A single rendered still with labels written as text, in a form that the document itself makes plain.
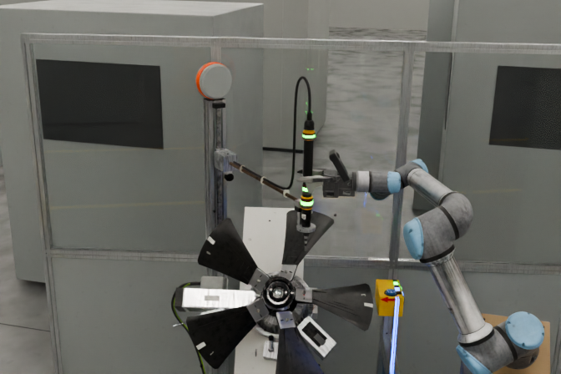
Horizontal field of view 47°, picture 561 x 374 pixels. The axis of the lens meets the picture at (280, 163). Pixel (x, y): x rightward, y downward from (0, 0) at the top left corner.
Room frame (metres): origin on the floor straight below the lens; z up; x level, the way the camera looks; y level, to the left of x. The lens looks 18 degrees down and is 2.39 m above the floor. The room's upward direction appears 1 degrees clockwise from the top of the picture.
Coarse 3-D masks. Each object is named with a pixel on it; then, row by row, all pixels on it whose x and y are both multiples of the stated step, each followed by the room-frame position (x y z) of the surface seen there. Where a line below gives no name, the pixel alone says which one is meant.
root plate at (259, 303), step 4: (256, 300) 2.15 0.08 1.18; (260, 300) 2.15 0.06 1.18; (252, 304) 2.14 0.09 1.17; (256, 304) 2.15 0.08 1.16; (260, 304) 2.15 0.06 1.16; (264, 304) 2.16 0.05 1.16; (248, 308) 2.13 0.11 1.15; (252, 308) 2.14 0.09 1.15; (256, 308) 2.15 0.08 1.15; (260, 308) 2.16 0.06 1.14; (264, 308) 2.16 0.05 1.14; (252, 312) 2.14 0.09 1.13; (256, 312) 2.15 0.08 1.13; (260, 312) 2.16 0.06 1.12; (264, 312) 2.16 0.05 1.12; (268, 312) 2.17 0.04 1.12; (252, 316) 2.14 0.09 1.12; (256, 316) 2.15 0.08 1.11; (260, 316) 2.16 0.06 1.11; (264, 316) 2.16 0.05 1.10; (256, 320) 2.15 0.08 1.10
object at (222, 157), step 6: (216, 150) 2.73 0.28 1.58; (222, 150) 2.74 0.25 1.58; (228, 150) 2.74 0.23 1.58; (216, 156) 2.70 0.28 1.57; (222, 156) 2.65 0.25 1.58; (228, 156) 2.66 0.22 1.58; (234, 156) 2.68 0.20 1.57; (216, 162) 2.70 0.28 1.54; (222, 162) 2.65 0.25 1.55; (228, 162) 2.66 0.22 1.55; (216, 168) 2.70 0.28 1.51; (222, 168) 2.65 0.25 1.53; (228, 168) 2.66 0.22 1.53; (234, 168) 2.68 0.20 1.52
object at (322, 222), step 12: (288, 216) 2.43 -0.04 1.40; (312, 216) 2.36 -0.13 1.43; (324, 216) 2.34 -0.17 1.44; (288, 228) 2.39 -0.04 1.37; (324, 228) 2.29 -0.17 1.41; (288, 240) 2.35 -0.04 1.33; (300, 240) 2.30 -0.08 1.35; (312, 240) 2.27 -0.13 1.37; (288, 252) 2.30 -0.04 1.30; (300, 252) 2.26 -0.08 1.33; (288, 264) 2.26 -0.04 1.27
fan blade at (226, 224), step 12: (216, 228) 2.32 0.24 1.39; (228, 228) 2.30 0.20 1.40; (216, 240) 2.31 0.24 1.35; (228, 240) 2.29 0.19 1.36; (240, 240) 2.27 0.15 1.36; (204, 252) 2.31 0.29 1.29; (216, 252) 2.30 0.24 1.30; (228, 252) 2.28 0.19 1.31; (240, 252) 2.26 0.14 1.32; (204, 264) 2.31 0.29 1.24; (216, 264) 2.29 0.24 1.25; (228, 264) 2.27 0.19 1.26; (240, 264) 2.25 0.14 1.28; (252, 264) 2.23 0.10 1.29; (240, 276) 2.25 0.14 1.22
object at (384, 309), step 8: (376, 280) 2.53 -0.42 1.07; (384, 280) 2.53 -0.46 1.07; (392, 280) 2.53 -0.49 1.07; (376, 288) 2.52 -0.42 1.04; (384, 288) 2.46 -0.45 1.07; (392, 288) 2.46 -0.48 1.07; (400, 288) 2.46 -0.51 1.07; (376, 296) 2.50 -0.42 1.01; (384, 296) 2.39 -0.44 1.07; (392, 296) 2.39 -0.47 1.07; (400, 296) 2.39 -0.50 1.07; (384, 304) 2.38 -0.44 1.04; (392, 304) 2.38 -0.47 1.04; (400, 304) 2.38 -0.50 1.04; (384, 312) 2.38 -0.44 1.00; (392, 312) 2.38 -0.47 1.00; (400, 312) 2.38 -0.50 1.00
